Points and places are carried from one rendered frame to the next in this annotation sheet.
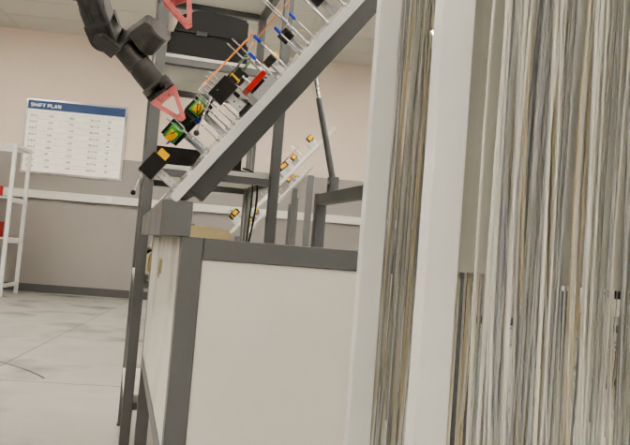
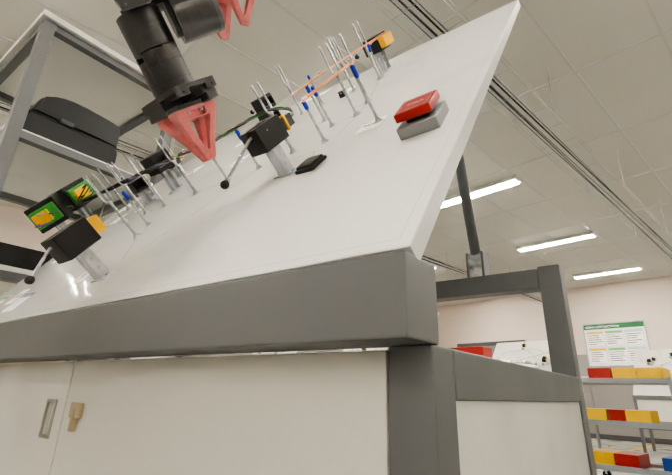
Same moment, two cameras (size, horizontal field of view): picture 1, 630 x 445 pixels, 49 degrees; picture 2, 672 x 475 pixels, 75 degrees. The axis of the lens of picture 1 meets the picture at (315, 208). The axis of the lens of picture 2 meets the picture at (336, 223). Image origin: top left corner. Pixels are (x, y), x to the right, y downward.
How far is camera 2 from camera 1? 115 cm
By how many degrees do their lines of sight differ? 40
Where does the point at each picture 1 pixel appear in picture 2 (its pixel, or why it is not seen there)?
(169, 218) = (415, 299)
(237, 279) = (486, 438)
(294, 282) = (521, 431)
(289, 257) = (515, 384)
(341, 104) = not seen: hidden behind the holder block
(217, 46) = (83, 141)
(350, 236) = not seen: hidden behind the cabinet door
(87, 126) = not seen: outside the picture
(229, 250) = (476, 375)
